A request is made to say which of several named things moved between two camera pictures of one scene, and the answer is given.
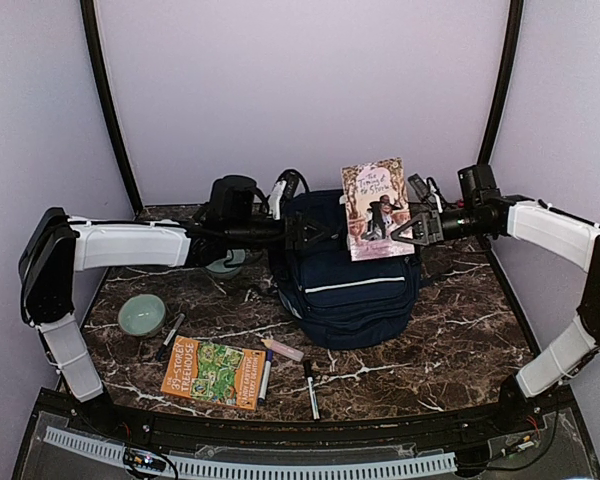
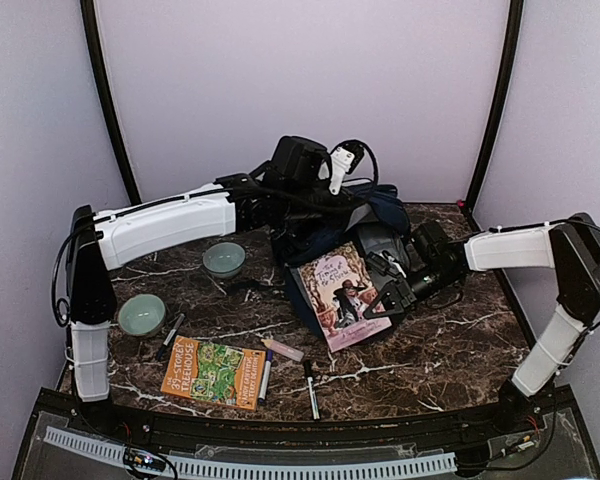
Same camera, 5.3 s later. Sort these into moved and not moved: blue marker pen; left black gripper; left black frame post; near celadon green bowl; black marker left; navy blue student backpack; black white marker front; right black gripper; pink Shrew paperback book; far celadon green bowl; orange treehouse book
Moved: pink Shrew paperback book; right black gripper; navy blue student backpack; left black gripper
Not moved: far celadon green bowl; orange treehouse book; blue marker pen; black white marker front; near celadon green bowl; left black frame post; black marker left
